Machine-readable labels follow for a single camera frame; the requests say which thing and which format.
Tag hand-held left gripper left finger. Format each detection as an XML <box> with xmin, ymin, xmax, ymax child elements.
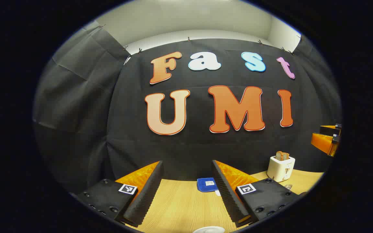
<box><xmin>77</xmin><ymin>161</ymin><xmax>164</xmax><ymax>227</ymax></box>

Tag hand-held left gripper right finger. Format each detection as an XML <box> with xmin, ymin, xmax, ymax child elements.
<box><xmin>212</xmin><ymin>160</ymin><xmax>303</xmax><ymax>228</ymax></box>

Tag blue cloth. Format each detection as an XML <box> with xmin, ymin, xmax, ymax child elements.
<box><xmin>197</xmin><ymin>177</ymin><xmax>221</xmax><ymax>196</ymax></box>

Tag white toaster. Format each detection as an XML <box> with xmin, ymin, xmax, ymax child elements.
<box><xmin>267</xmin><ymin>155</ymin><xmax>296</xmax><ymax>182</ymax></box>

